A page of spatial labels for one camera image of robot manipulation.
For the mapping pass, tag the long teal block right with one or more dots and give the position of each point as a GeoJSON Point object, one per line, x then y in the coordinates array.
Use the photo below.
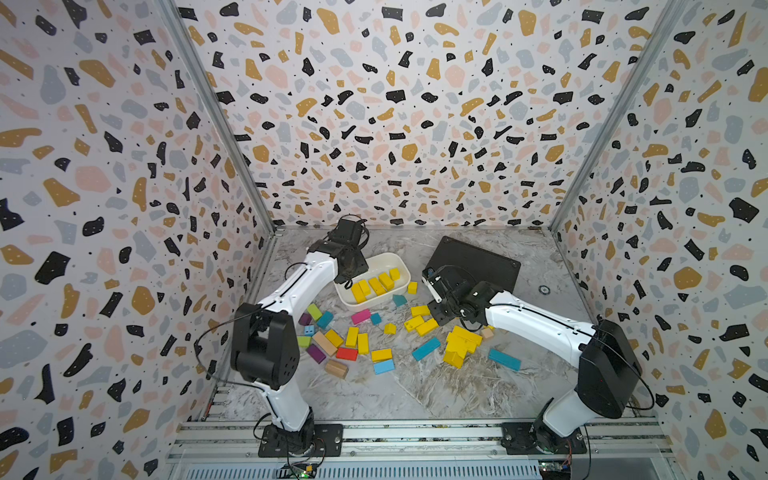
{"type": "Point", "coordinates": [504, 360]}

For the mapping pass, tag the magenta block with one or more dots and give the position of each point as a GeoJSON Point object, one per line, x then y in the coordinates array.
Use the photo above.
{"type": "Point", "coordinates": [360, 316]}

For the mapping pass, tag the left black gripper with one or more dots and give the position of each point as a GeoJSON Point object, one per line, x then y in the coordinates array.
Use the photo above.
{"type": "Point", "coordinates": [362, 265]}

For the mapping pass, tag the natural wood block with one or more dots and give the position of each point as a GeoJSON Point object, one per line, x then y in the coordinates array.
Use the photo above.
{"type": "Point", "coordinates": [336, 368]}

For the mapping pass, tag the long yellow block diagonal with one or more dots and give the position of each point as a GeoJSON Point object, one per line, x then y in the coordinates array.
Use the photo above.
{"type": "Point", "coordinates": [427, 327]}

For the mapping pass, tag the light blue block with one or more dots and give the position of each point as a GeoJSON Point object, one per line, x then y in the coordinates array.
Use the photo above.
{"type": "Point", "coordinates": [384, 367]}

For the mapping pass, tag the long yellow block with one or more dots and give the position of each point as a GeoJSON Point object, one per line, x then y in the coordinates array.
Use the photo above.
{"type": "Point", "coordinates": [358, 294]}

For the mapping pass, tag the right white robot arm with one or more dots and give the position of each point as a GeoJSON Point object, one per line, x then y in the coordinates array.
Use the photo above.
{"type": "Point", "coordinates": [608, 370]}

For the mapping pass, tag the yellow flat block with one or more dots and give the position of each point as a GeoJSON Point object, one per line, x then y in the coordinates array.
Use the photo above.
{"type": "Point", "coordinates": [381, 355]}

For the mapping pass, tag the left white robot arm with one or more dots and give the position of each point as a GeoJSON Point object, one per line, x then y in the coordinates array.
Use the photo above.
{"type": "Point", "coordinates": [265, 350]}

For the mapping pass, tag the black hard case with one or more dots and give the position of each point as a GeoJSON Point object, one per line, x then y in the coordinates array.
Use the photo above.
{"type": "Point", "coordinates": [475, 262]}

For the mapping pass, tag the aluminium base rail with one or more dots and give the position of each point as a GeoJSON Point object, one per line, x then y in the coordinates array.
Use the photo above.
{"type": "Point", "coordinates": [629, 448]}

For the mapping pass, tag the long teal block centre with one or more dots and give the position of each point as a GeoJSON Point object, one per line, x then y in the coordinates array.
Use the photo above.
{"type": "Point", "coordinates": [426, 349]}

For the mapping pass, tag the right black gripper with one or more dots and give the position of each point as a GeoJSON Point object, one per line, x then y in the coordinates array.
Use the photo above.
{"type": "Point", "coordinates": [434, 312]}

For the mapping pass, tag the white plastic bin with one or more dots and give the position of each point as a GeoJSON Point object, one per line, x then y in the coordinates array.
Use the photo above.
{"type": "Point", "coordinates": [376, 283]}

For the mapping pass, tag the purple block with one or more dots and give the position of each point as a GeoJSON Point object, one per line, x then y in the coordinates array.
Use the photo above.
{"type": "Point", "coordinates": [316, 353]}

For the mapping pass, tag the red block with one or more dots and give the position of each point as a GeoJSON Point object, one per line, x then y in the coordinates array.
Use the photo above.
{"type": "Point", "coordinates": [348, 354]}

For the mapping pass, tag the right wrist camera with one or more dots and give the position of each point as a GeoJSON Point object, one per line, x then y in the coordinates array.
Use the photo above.
{"type": "Point", "coordinates": [433, 280]}

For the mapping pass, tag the yellow upright block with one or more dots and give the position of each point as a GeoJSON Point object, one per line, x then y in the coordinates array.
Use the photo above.
{"type": "Point", "coordinates": [363, 345]}

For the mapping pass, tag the long teal block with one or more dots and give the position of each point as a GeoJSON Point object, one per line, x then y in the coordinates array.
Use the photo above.
{"type": "Point", "coordinates": [504, 360]}
{"type": "Point", "coordinates": [426, 349]}

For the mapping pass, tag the yellow block pile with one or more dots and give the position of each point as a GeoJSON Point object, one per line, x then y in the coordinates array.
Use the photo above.
{"type": "Point", "coordinates": [459, 343]}

